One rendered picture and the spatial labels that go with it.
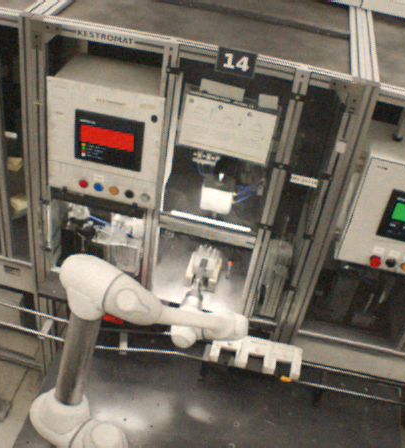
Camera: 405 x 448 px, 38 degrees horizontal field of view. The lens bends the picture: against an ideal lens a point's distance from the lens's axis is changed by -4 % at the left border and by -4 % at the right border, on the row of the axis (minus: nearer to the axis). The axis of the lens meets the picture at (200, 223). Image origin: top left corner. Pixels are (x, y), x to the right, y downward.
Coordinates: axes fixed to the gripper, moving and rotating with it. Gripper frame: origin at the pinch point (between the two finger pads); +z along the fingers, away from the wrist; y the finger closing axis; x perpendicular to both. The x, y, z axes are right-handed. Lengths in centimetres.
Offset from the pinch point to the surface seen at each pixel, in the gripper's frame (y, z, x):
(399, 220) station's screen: 59, -16, -65
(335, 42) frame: 100, 24, -31
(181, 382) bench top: -31.7, -37.1, -2.6
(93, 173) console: 47, -14, 44
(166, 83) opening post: 88, -11, 21
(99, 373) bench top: -32, -43, 31
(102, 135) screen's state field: 66, -16, 41
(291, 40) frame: 100, 17, -15
